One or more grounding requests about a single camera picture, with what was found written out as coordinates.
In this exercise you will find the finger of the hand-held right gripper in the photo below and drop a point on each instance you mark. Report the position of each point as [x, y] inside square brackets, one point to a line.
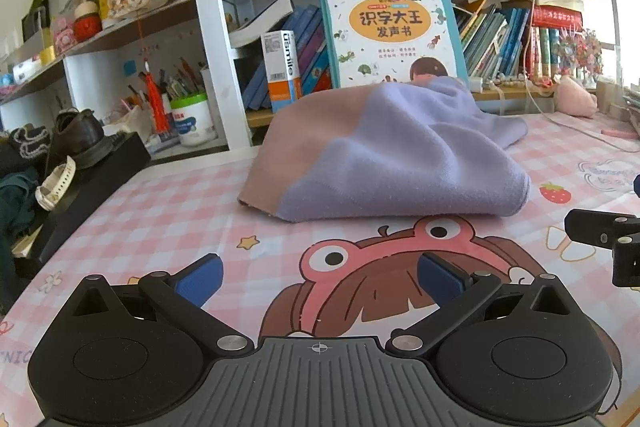
[637, 186]
[595, 227]

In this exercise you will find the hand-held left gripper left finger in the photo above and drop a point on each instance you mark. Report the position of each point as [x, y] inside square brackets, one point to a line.
[202, 279]

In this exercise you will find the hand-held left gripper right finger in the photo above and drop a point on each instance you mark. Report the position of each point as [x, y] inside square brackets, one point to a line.
[440, 279]

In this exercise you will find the purple and pink knit sweater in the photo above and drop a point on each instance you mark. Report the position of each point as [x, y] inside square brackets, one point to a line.
[390, 157]

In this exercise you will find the pink pen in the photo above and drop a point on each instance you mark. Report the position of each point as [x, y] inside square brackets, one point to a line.
[616, 133]

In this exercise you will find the pink checkered cartoon tablecloth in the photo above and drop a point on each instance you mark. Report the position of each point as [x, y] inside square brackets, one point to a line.
[150, 217]

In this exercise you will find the pink plush toy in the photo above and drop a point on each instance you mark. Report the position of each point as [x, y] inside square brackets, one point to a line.
[575, 99]

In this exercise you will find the colourful bead flower ornament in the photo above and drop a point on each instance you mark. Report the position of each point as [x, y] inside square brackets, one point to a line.
[580, 52]

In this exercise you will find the black flat box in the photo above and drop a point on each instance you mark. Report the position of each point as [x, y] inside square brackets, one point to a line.
[100, 172]

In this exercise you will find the white canister with green rim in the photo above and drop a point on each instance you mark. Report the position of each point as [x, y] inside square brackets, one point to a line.
[192, 122]

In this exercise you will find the white canvas pouch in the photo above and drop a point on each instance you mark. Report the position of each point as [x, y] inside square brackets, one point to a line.
[130, 124]

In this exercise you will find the brown leather shoe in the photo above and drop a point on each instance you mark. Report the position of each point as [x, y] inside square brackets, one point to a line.
[75, 132]

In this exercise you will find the bunch of pens and pencils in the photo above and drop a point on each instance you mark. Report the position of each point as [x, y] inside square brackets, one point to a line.
[180, 82]

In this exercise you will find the dark green cloth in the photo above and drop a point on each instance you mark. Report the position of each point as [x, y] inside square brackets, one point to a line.
[12, 217]

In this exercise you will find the row of thin colourful books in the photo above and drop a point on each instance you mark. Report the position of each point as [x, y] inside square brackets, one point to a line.
[490, 42]

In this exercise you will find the dark knitted bootie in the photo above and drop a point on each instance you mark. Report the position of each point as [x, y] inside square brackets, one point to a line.
[30, 142]

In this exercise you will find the white and orange toothbrush box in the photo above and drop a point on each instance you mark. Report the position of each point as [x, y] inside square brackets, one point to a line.
[282, 67]

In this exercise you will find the white wooden bookshelf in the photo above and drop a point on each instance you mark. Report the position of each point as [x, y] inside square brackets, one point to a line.
[210, 32]

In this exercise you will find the row of blue books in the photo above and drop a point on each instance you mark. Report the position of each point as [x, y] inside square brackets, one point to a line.
[310, 42]

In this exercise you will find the thick grey paperback book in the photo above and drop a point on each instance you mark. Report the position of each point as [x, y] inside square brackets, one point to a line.
[260, 24]

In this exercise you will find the teal children's picture book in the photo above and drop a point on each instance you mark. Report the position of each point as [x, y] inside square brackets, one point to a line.
[385, 22]

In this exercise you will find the pink patterned small box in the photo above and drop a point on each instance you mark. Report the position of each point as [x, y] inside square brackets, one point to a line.
[65, 37]

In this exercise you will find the red round jar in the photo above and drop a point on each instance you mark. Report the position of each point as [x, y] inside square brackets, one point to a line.
[87, 24]

